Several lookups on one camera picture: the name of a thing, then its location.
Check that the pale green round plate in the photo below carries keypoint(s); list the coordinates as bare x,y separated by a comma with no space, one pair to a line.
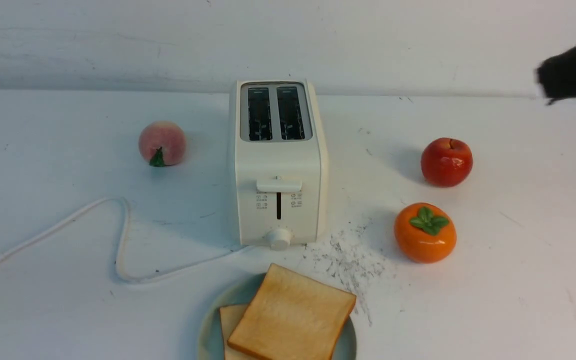
210,344

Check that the toasted bread slice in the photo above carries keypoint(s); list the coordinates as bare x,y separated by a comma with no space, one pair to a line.
230,316
292,317

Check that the red apple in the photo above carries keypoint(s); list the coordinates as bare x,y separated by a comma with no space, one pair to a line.
446,162

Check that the orange persimmon green leaf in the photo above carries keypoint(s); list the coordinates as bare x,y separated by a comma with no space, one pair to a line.
424,233

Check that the white two-slot toaster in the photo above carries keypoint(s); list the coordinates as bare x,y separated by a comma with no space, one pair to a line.
277,164

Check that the pink peach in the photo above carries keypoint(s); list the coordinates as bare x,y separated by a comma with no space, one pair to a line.
162,144

